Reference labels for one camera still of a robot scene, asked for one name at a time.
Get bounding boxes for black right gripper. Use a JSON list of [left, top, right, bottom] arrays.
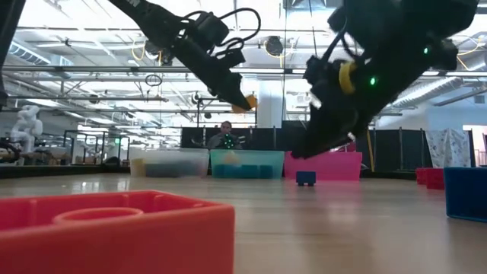
[[291, 36, 460, 161]]

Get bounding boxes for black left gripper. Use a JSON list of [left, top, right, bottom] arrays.
[[171, 33, 253, 112]]

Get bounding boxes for small blue block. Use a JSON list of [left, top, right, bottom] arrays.
[[295, 170, 317, 187]]

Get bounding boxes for long yellow block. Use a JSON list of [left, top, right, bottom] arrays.
[[131, 158, 147, 177]]

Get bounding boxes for red plastic bin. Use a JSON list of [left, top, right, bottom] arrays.
[[282, 151, 363, 182]]

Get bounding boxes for white building column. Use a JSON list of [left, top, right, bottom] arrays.
[[257, 79, 285, 129]]

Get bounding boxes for person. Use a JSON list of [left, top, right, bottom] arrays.
[[206, 120, 245, 150]]

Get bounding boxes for black partition curtain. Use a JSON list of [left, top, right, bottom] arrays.
[[355, 127, 475, 172]]

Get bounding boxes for teal plastic bin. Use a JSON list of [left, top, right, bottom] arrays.
[[208, 149, 285, 180]]

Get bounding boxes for black partition panels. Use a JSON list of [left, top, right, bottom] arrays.
[[180, 120, 329, 153]]

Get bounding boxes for clear plastic bin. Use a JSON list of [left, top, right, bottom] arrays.
[[129, 148, 211, 179]]

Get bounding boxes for white patterned cloth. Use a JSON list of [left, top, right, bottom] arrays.
[[425, 128, 473, 168]]

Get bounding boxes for black metal rack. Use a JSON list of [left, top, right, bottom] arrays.
[[62, 129, 131, 165]]

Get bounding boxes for small orange block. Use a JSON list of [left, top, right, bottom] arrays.
[[0, 190, 236, 274]]

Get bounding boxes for white robot figure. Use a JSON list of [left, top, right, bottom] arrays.
[[10, 105, 44, 154]]

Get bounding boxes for black rig frame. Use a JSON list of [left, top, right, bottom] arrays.
[[196, 97, 259, 129]]

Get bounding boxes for yellow cable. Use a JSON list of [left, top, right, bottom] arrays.
[[364, 128, 376, 172]]

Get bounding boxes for yellow cable label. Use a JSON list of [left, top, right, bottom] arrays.
[[338, 60, 357, 96]]

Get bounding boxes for black ceiling cable reel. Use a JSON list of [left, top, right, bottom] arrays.
[[144, 40, 174, 66], [264, 36, 285, 57]]

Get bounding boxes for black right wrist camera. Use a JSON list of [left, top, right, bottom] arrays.
[[303, 55, 336, 89]]

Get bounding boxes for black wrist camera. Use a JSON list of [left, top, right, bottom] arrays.
[[303, 55, 336, 89], [193, 11, 247, 70]]

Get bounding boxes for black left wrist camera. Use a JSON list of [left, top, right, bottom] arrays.
[[193, 11, 247, 70]]

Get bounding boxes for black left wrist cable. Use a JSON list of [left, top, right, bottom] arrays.
[[182, 7, 263, 59]]

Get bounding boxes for black hanging cable loop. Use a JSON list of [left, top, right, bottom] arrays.
[[144, 73, 164, 88]]

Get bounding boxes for silver ventilation duct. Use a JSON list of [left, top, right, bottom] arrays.
[[391, 75, 487, 113]]

